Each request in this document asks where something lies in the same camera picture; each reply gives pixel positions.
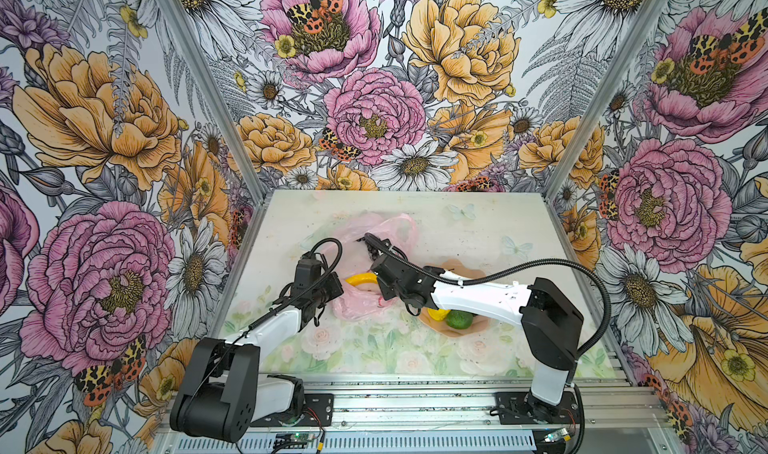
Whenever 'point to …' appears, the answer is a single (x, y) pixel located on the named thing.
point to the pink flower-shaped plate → (460, 272)
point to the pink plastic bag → (365, 300)
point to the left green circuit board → (296, 440)
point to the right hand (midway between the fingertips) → (392, 283)
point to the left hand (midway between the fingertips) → (340, 289)
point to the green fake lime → (459, 319)
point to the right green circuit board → (555, 436)
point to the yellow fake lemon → (438, 314)
